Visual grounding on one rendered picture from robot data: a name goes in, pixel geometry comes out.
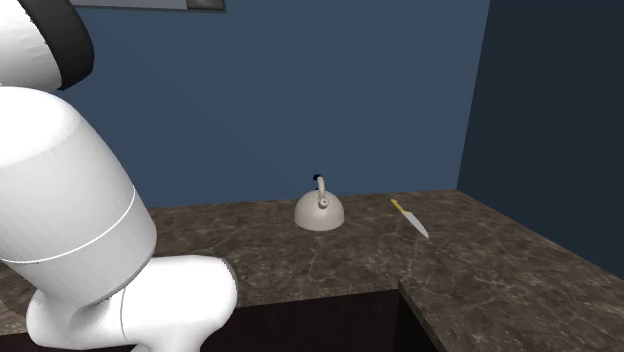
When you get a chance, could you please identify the white kettle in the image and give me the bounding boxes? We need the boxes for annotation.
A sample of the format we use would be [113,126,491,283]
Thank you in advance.
[293,174,346,233]

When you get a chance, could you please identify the yellow-handled knife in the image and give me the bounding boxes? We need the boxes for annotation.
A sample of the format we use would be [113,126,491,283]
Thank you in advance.
[389,197,431,240]

